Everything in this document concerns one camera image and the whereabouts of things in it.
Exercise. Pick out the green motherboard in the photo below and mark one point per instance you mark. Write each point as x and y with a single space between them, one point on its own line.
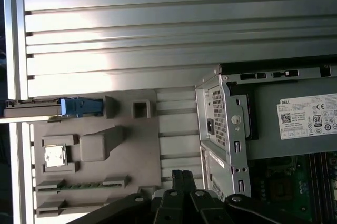
302 182

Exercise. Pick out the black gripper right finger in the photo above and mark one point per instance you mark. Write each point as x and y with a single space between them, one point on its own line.
205 208

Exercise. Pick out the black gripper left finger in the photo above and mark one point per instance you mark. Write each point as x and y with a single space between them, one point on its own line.
168 208

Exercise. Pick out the CPU socket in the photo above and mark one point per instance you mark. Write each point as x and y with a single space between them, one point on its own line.
281 189

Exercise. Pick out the green RAM stick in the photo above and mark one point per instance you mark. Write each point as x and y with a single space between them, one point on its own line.
79 185

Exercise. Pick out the silver CPU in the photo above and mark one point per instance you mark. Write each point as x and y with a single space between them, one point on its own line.
56 156

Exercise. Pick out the black open PC case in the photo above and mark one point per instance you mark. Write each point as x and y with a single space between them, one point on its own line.
231 134

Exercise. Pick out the black RAM slot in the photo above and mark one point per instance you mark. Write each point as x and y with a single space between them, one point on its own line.
328 167
322 167
316 167
310 167

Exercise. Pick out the grey parts rack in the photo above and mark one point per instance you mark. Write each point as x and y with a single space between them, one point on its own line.
118 155

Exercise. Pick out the hard disk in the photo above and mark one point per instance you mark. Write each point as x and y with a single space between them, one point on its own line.
79 107

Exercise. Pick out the grey power supply unit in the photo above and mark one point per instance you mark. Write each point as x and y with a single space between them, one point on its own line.
268 129

